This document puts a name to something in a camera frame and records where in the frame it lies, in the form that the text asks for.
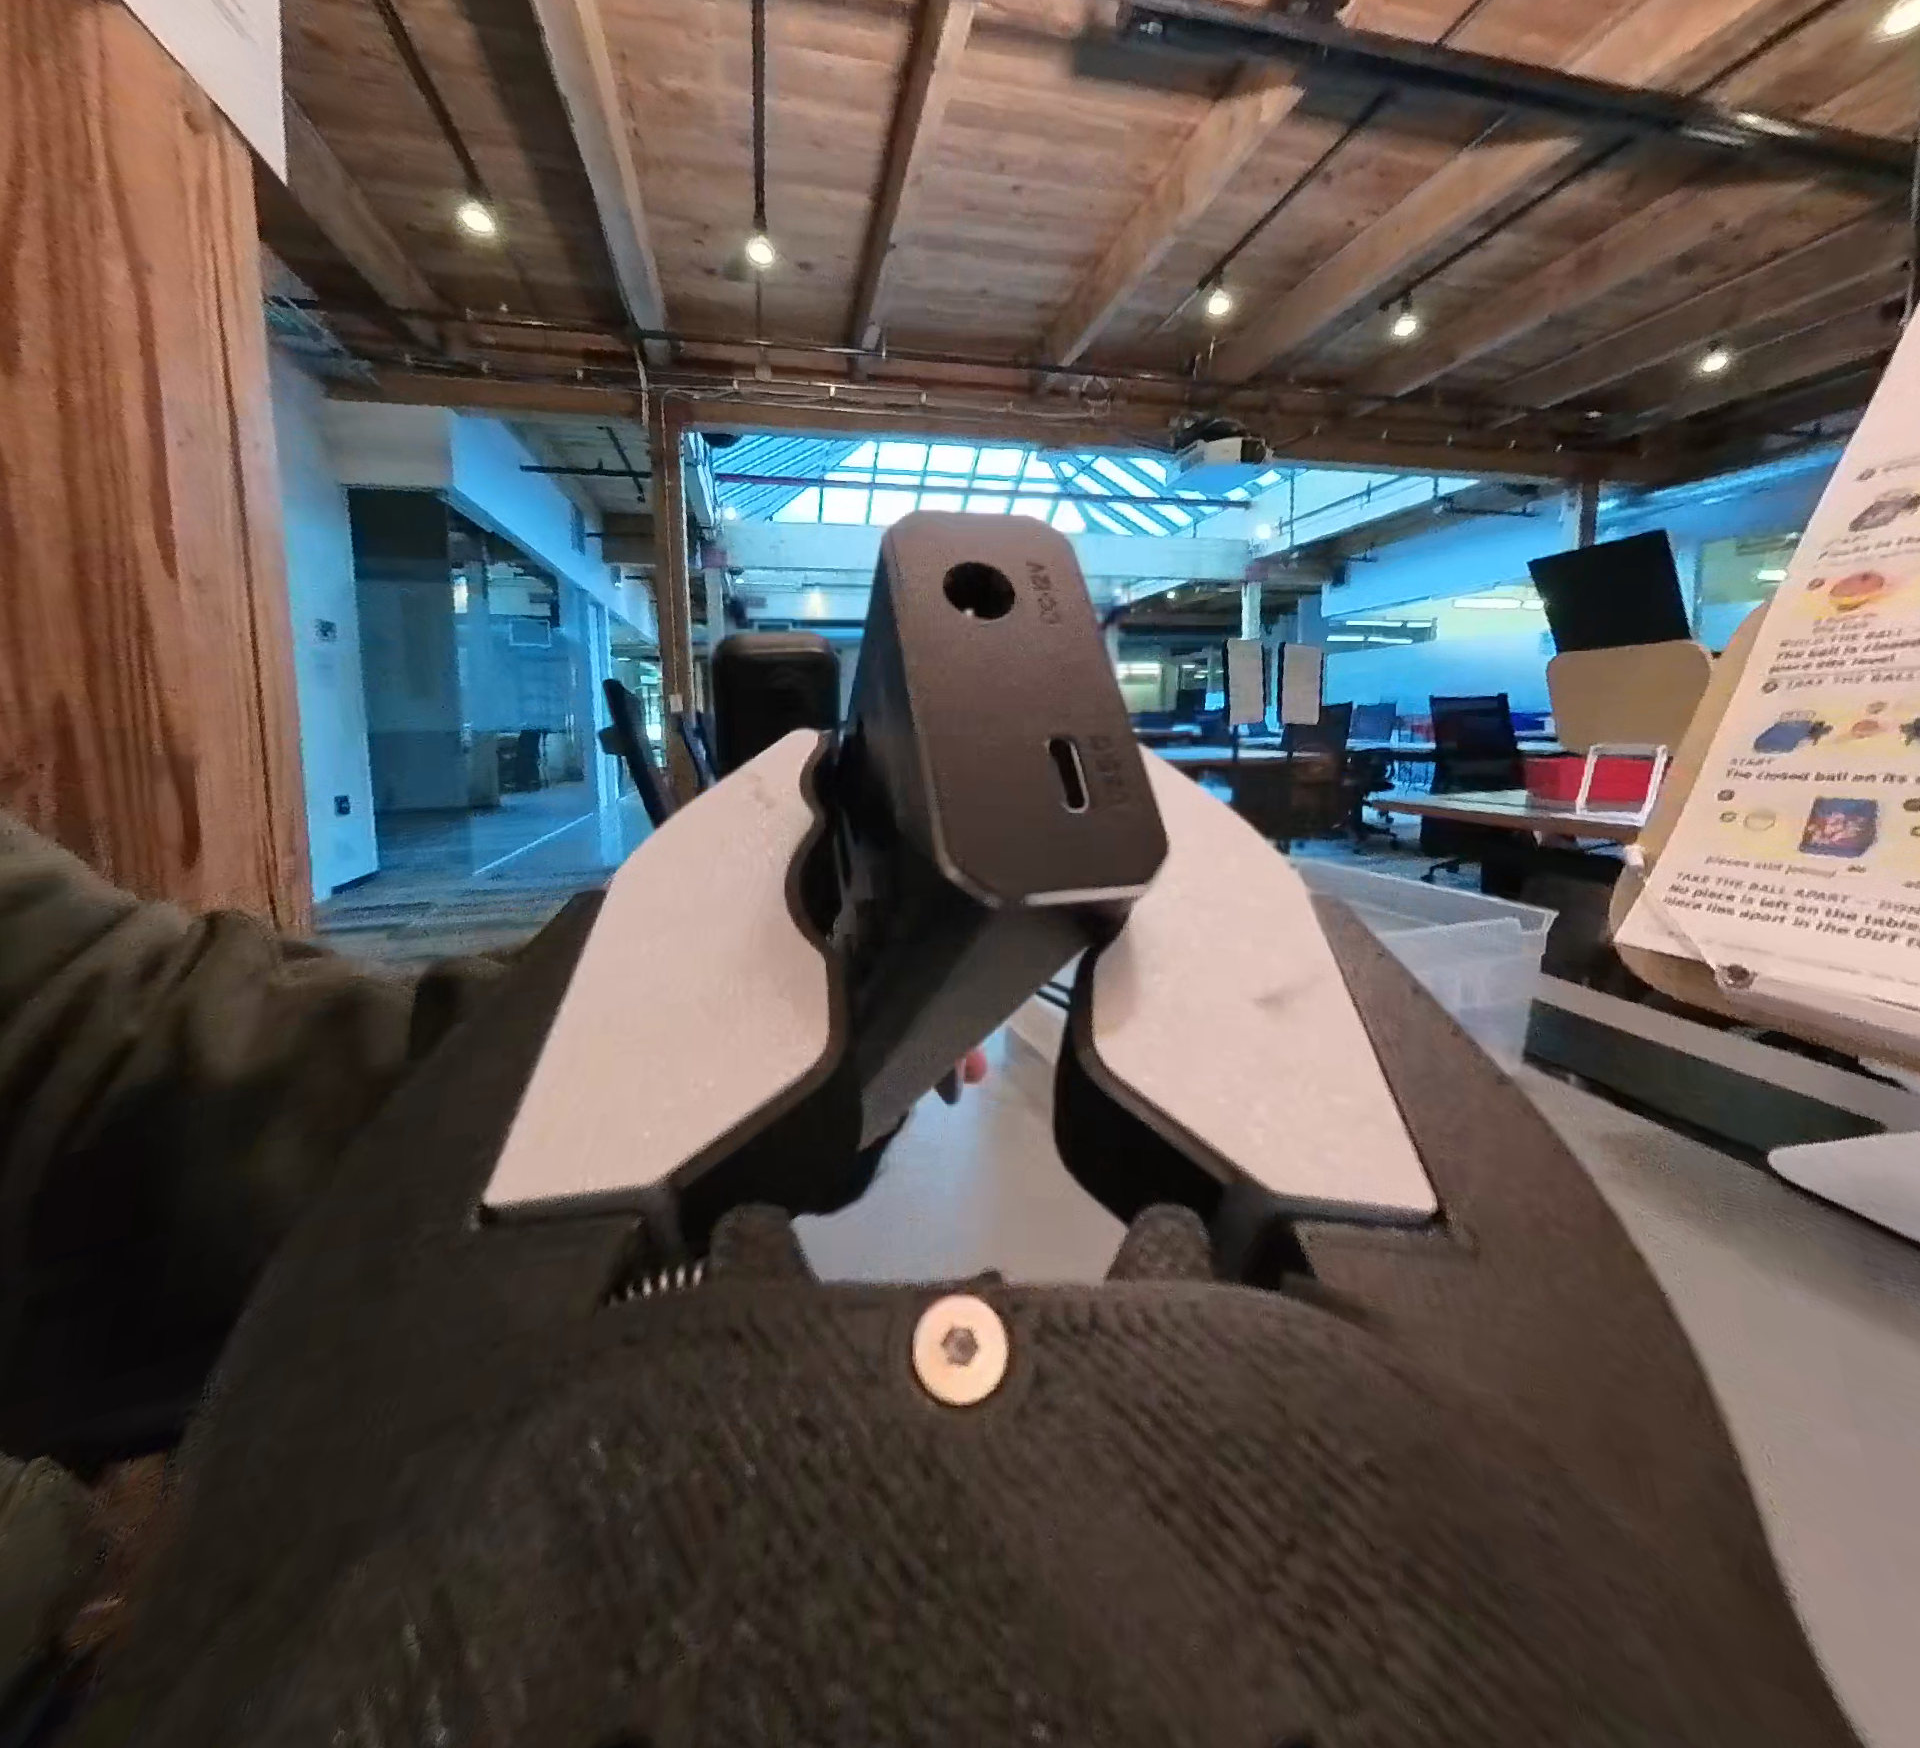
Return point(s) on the clear acrylic sign holder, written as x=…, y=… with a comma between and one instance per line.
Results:
x=1630, y=773

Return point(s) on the person's left forearm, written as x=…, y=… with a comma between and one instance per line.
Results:
x=225, y=1102

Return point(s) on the grey desk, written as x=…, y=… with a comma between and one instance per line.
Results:
x=1725, y=1329

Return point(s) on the red plastic bin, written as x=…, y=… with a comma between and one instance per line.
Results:
x=1552, y=783

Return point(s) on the wooden stand black panel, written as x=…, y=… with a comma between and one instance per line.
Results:
x=1613, y=594

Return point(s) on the black office chair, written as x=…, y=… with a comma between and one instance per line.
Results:
x=1471, y=746

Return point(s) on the black multiport USB hub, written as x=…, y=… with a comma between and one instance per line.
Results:
x=1019, y=729

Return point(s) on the white paper sign board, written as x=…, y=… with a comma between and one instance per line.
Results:
x=1299, y=682
x=1250, y=682

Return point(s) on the instruction sheet on wooden stand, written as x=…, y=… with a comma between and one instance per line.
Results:
x=1667, y=939

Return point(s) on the person's left hand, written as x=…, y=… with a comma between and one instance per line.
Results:
x=965, y=1078

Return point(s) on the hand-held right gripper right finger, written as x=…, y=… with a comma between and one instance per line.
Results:
x=1261, y=1029

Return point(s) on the printed instruction sheet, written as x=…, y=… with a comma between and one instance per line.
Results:
x=1831, y=760

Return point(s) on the ceiling projector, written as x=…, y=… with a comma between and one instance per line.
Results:
x=1223, y=443

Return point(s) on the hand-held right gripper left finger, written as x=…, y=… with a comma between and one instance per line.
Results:
x=658, y=997

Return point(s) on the clear plastic organizer box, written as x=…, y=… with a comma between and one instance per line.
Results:
x=1438, y=939

